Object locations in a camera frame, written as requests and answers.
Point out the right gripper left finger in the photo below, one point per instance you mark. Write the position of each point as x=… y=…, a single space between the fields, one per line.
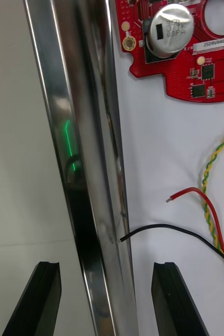
x=35 y=307

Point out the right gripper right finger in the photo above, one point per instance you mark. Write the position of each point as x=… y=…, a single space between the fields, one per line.
x=174 y=307

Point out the round red circuit board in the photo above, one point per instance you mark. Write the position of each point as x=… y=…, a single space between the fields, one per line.
x=180 y=73

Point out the steel tray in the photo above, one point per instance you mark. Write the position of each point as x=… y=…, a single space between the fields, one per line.
x=64 y=105

